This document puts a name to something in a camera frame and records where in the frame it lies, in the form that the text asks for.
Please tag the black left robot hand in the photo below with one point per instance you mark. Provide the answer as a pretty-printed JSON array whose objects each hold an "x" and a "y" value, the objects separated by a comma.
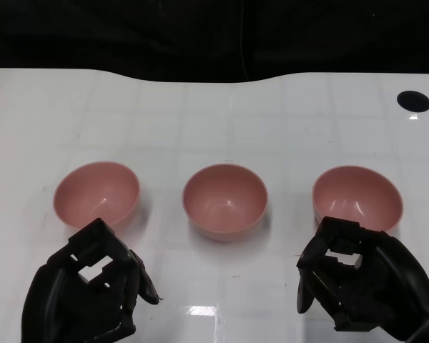
[{"x": 53, "y": 303}]

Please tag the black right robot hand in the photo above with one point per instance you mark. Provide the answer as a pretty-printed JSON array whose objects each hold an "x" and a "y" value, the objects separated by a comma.
[{"x": 389, "y": 286}]

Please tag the pink plastic bowl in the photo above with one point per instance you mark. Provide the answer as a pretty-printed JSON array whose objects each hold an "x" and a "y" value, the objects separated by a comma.
[
  {"x": 96, "y": 193},
  {"x": 357, "y": 196},
  {"x": 225, "y": 200}
]

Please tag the black round table grommet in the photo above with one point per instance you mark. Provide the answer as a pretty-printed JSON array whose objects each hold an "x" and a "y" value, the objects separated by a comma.
[{"x": 414, "y": 101}]

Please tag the black backdrop curtain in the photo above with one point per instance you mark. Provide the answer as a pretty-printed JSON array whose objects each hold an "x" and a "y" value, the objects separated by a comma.
[{"x": 128, "y": 35}]

